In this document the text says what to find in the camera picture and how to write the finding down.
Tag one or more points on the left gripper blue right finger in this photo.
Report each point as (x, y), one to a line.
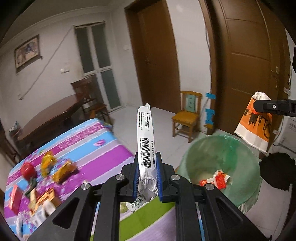
(166, 191)

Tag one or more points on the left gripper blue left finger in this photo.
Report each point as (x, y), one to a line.
(131, 172)

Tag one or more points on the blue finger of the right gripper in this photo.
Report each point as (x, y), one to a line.
(279, 107)

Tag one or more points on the silver white barcode wrapper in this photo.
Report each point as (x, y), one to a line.
(146, 155)

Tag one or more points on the orange white paper bag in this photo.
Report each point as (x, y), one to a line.
(254, 127)

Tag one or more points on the red white cigarette box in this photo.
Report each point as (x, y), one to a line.
(220, 180)

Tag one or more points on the green lined trash bin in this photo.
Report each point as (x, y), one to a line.
(208, 155)

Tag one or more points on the white appliance box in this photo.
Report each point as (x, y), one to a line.
(286, 137)

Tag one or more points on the colourful striped tablecloth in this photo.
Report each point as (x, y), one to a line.
(98, 155)

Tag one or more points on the black bag on floor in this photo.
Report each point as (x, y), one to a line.
(278, 170)

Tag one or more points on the orange snack bag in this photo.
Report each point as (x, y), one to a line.
(64, 172)

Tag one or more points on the brown wooden door right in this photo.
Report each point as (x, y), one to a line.
(249, 52)

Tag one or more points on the brown wooden door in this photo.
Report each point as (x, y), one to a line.
(155, 54)
(249, 52)

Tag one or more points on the small yellow wooden chair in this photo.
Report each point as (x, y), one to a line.
(187, 120)

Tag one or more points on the yellow snack wrapper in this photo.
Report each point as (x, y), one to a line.
(48, 161)

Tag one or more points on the dark wooden dining chair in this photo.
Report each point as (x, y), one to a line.
(93, 105)

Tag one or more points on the dark wooden dining table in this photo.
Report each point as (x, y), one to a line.
(50, 120)

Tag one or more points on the brown cardboard box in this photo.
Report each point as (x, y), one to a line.
(36, 201)

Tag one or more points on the red apple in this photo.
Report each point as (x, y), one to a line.
(28, 171)

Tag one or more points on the red small box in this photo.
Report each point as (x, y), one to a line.
(15, 199)

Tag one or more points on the glass balcony door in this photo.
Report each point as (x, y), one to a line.
(96, 62)

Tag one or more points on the brown wooden door middle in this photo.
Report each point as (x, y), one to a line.
(155, 54)

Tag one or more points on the blue tape cable strip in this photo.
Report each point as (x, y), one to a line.
(209, 123)

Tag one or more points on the framed wall picture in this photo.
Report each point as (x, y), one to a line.
(27, 53)

